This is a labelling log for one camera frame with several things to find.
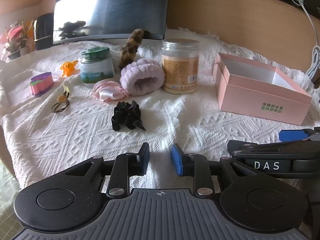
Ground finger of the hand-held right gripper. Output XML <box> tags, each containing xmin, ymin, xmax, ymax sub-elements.
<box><xmin>227</xmin><ymin>140</ymin><xmax>320</xmax><ymax>180</ymax></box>
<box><xmin>278</xmin><ymin>127</ymin><xmax>320</xmax><ymax>143</ymax></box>

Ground leopard print scrunchie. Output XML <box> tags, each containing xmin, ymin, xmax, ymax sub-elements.
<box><xmin>118</xmin><ymin>29</ymin><xmax>151</xmax><ymax>70</ymax></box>

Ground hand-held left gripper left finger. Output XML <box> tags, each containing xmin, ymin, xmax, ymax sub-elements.
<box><xmin>64</xmin><ymin>142</ymin><xmax>150</xmax><ymax>200</ymax></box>

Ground purple fluffy wristband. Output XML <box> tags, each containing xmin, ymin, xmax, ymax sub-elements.
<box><xmin>120</xmin><ymin>58</ymin><xmax>165</xmax><ymax>97</ymax></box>

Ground green grid cutting mat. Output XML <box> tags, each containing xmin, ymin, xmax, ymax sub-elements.
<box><xmin>0</xmin><ymin>160</ymin><xmax>20</xmax><ymax>240</ymax></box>

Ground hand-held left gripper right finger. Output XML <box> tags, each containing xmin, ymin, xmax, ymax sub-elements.
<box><xmin>170</xmin><ymin>144</ymin><xmax>253</xmax><ymax>198</ymax></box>

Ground clear jar with tan label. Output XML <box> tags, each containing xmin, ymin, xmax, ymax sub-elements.
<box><xmin>161</xmin><ymin>39</ymin><xmax>200</xmax><ymax>94</ymax></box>

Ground brown hair tie with flower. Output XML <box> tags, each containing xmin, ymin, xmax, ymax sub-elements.
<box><xmin>51</xmin><ymin>84</ymin><xmax>71</xmax><ymax>112</ymax></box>

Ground black cylindrical speaker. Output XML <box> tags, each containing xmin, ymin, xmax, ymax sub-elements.
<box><xmin>34</xmin><ymin>12</ymin><xmax>54</xmax><ymax>51</ymax></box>

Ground orange hair clip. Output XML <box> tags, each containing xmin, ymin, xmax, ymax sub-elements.
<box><xmin>59</xmin><ymin>60</ymin><xmax>79</xmax><ymax>77</ymax></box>

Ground white power cable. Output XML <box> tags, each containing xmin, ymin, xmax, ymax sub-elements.
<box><xmin>292</xmin><ymin>0</ymin><xmax>320</xmax><ymax>85</ymax></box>

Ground pink satin scrunchie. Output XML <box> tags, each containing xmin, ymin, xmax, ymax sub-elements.
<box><xmin>92</xmin><ymin>79</ymin><xmax>129</xmax><ymax>103</ymax></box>

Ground black computer monitor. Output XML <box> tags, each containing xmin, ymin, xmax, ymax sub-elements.
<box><xmin>52</xmin><ymin>0</ymin><xmax>170</xmax><ymax>46</ymax></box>

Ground pink leaved potted plant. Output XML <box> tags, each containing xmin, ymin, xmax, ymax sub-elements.
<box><xmin>0</xmin><ymin>17</ymin><xmax>35</xmax><ymax>53</ymax></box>

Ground white textured blanket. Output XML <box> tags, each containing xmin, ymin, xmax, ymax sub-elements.
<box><xmin>0</xmin><ymin>27</ymin><xmax>320</xmax><ymax>198</ymax></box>

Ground pink cardboard box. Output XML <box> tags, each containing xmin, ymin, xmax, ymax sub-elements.
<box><xmin>213</xmin><ymin>52</ymin><xmax>313</xmax><ymax>126</ymax></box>

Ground green lid glass jar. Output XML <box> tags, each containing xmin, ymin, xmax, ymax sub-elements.
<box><xmin>79</xmin><ymin>47</ymin><xmax>116</xmax><ymax>84</ymax></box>

